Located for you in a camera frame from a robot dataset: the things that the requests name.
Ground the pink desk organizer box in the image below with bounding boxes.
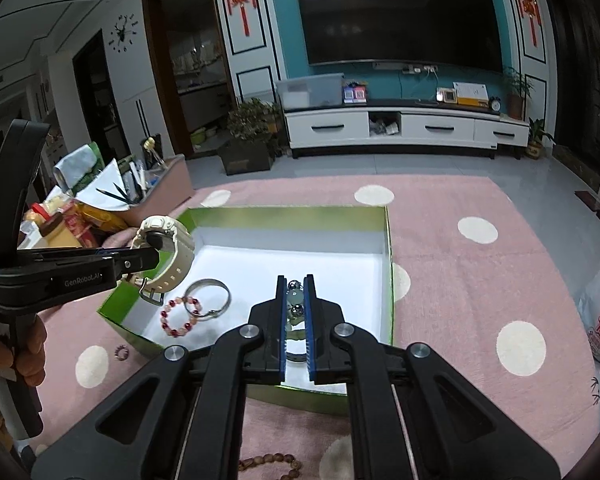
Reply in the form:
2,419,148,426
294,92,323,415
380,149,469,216
78,153,196,229

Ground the potted plant on cabinet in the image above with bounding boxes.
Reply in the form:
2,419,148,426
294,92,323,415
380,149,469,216
502,66,532,120

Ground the potted plant by cabinet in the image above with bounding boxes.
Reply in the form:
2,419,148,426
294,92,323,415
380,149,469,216
526,118,555,160

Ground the silver bangle bracelet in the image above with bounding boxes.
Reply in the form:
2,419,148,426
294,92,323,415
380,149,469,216
183,277,233,322

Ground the brown wooden bead bracelet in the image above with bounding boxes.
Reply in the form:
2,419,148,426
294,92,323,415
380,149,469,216
237,452,304,480

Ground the black television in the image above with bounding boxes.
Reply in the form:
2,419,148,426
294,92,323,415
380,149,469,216
299,0,503,73

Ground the white tv cabinet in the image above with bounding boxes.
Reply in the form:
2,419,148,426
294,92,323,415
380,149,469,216
285,106,529,150

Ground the small black alarm clock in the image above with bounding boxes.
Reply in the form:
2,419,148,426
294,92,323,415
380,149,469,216
489,96,502,114

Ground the wall clock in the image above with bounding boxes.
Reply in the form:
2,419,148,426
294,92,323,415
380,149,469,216
107,13,138,53

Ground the blue red small box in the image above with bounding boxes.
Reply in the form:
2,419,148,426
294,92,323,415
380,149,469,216
342,81,367,104

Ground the white yellow box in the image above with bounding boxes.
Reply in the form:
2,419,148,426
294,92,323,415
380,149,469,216
453,81,489,108

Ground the cream white wristwatch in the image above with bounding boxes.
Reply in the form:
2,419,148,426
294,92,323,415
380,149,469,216
124,216,195,306

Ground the clear plastic storage bin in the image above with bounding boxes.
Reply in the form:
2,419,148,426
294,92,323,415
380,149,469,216
276,73,343,110

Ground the green jade charm bracelet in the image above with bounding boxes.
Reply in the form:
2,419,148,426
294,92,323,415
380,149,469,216
284,277,308,363

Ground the pink polka dot tablecloth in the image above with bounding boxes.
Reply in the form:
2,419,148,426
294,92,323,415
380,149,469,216
30,176,600,479

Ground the left human hand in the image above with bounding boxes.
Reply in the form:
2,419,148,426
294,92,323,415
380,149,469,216
0,314,48,388

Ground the red pink bead bracelet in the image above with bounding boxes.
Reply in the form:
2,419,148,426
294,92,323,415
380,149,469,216
159,294,204,339

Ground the green cardboard box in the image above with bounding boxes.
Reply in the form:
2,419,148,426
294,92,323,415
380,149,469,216
98,206,394,415

